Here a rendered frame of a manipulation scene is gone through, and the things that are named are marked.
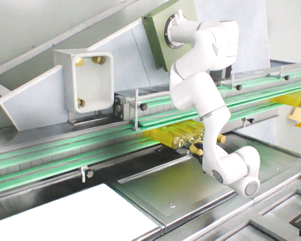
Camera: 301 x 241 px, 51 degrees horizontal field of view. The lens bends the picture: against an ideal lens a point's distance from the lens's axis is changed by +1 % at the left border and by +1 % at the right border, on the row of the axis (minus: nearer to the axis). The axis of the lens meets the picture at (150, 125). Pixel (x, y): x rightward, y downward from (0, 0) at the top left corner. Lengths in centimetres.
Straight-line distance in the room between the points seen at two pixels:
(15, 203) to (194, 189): 64
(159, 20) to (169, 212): 80
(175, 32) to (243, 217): 80
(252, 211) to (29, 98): 89
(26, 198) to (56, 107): 36
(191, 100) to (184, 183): 40
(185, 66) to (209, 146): 28
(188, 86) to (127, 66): 53
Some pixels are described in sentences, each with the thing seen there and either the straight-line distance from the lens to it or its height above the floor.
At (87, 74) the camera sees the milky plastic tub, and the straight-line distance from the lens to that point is 130.
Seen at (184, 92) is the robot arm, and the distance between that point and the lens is 95.
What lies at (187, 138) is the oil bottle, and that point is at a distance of 128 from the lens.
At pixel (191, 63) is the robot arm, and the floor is 121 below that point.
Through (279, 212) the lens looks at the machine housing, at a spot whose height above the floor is 146.
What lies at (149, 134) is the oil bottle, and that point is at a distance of 135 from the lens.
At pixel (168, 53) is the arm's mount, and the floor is 82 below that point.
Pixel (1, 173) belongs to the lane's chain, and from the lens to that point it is 116.
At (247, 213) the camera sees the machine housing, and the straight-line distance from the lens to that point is 116.
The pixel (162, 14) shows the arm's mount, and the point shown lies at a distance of 143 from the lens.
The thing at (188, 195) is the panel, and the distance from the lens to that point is 116.
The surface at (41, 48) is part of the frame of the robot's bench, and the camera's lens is 182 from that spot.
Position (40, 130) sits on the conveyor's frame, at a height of 80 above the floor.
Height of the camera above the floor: 189
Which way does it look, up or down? 46 degrees down
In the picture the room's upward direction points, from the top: 114 degrees clockwise
